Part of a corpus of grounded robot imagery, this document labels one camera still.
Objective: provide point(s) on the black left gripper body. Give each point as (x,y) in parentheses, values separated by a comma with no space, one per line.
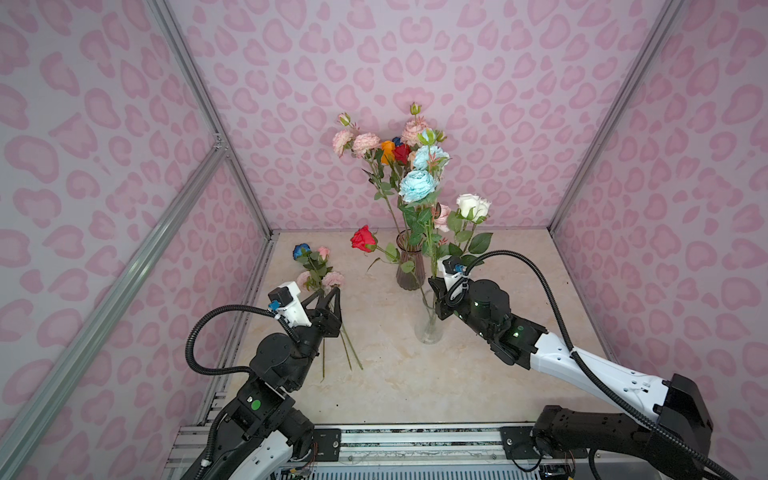
(322,327)

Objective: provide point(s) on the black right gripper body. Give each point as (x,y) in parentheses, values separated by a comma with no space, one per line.
(460,305)

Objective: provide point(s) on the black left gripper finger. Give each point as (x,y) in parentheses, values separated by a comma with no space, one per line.
(314,301)
(332,303)

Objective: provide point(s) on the clear frosted glass vase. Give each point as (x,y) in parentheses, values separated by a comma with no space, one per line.
(428,327)

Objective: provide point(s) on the pink ribbed glass vase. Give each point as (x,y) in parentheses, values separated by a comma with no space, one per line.
(410,274)

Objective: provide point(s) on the pale pink carnation spray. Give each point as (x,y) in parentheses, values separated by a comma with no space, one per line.
(441,214)

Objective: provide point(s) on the white artificial rose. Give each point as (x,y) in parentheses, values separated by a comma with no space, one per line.
(463,222)

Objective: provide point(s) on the light blue carnation spray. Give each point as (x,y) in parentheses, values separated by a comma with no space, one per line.
(419,191)

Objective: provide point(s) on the small red artificial rose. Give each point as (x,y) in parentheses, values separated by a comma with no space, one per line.
(401,161)

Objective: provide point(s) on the orange artificial rose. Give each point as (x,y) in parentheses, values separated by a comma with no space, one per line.
(387,157)

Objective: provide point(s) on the pink rosebud spray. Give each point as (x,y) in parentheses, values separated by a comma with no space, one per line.
(414,134)

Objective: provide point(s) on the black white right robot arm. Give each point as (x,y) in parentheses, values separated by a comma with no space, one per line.
(664,422)

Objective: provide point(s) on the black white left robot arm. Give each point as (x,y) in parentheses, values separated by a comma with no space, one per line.
(261,430)

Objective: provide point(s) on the small pink rosebud stem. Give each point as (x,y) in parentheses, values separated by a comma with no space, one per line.
(324,253)

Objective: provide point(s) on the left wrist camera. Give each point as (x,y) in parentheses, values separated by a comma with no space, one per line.
(284,301)

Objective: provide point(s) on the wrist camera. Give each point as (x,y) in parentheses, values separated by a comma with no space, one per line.
(451,270)
(284,301)

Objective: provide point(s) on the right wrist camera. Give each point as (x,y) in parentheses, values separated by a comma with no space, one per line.
(451,270)

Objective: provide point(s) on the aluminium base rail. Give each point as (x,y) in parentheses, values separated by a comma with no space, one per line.
(433,451)

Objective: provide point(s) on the aluminium frame left post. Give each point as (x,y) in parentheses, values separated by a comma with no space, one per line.
(181,51)

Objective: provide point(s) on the aluminium frame post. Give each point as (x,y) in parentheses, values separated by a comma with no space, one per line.
(181,51)
(670,15)

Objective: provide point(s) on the aluminium frame left diagonal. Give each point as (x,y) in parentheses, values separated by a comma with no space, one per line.
(36,417)

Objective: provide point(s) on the aluminium frame right post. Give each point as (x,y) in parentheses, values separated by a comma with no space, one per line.
(670,15)

